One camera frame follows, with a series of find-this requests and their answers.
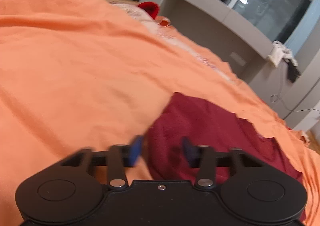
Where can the white cloth on sill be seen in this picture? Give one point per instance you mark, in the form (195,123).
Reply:
(280,52)

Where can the white wall socket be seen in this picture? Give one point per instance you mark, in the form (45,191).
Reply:
(238,59)

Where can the pink patterned cloth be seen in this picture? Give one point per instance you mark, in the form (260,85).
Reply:
(172,36)

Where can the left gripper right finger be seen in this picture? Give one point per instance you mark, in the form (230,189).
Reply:
(250,189)

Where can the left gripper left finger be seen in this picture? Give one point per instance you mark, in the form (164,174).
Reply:
(72,188)

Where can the orange bed duvet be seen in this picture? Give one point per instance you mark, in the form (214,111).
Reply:
(78,73)

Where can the bright red garment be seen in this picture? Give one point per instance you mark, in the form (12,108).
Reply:
(153,9)

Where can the dark red sweater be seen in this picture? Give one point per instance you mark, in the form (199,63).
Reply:
(204,123)

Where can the grey built-in wardrobe unit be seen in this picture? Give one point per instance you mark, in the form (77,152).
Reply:
(249,28)

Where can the right light blue curtain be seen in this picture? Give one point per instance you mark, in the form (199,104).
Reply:
(304,28)

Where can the black cloth on sill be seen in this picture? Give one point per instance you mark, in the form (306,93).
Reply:
(292,71)

